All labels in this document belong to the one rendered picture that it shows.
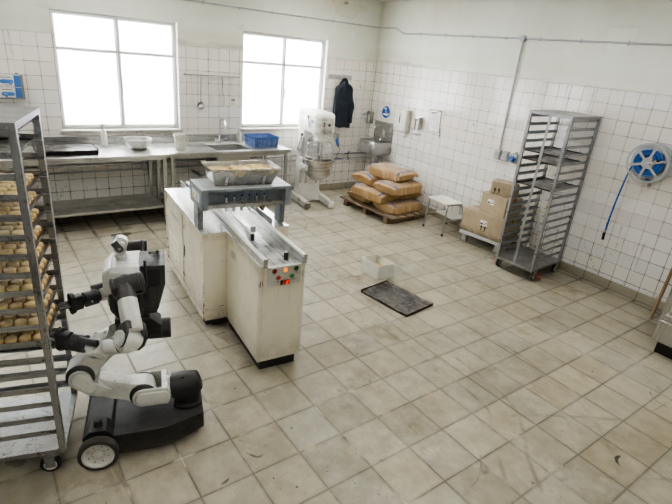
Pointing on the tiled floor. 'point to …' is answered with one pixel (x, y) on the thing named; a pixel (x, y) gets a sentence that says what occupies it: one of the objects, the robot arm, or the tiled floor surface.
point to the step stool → (445, 209)
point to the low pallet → (383, 211)
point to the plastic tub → (377, 266)
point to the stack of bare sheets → (396, 298)
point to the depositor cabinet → (203, 253)
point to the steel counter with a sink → (224, 146)
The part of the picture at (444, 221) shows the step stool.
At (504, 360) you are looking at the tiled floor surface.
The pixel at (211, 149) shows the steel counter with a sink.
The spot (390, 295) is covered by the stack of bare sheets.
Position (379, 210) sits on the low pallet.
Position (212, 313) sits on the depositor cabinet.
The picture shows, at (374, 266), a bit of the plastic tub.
